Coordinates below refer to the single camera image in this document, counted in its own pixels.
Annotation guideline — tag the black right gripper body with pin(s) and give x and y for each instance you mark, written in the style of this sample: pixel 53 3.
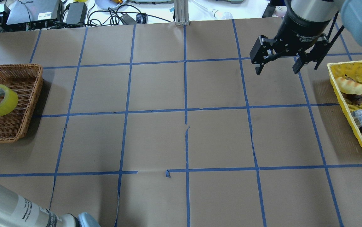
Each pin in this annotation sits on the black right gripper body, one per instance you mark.
pixel 300 34

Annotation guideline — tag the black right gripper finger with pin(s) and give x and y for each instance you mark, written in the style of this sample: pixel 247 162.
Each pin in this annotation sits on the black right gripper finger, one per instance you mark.
pixel 259 68
pixel 301 60

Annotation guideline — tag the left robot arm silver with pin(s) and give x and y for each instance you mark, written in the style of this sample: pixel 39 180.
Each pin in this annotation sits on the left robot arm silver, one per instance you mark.
pixel 16 210

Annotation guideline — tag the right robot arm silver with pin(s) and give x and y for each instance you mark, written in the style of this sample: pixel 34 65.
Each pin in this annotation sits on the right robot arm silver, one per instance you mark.
pixel 343 15

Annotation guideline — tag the brown wicker basket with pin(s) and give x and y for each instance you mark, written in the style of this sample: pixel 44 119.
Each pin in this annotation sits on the brown wicker basket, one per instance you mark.
pixel 20 88

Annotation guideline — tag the toy bread loaf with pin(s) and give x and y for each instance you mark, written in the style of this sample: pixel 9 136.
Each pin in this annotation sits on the toy bread loaf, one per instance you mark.
pixel 348 86

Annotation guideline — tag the brown dried lump toy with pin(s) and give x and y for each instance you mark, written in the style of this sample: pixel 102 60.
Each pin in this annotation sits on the brown dried lump toy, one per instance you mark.
pixel 355 99

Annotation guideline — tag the black computer box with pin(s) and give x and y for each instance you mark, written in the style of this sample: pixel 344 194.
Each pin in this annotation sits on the black computer box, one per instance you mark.
pixel 27 15

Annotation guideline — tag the black power adapter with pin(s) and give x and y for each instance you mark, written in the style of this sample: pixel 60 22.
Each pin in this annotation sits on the black power adapter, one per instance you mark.
pixel 127 20

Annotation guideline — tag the blue plate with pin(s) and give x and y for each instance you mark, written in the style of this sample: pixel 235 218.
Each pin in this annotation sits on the blue plate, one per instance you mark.
pixel 110 4

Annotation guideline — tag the aluminium frame post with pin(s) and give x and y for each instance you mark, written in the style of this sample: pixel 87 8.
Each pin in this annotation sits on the aluminium frame post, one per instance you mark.
pixel 181 12

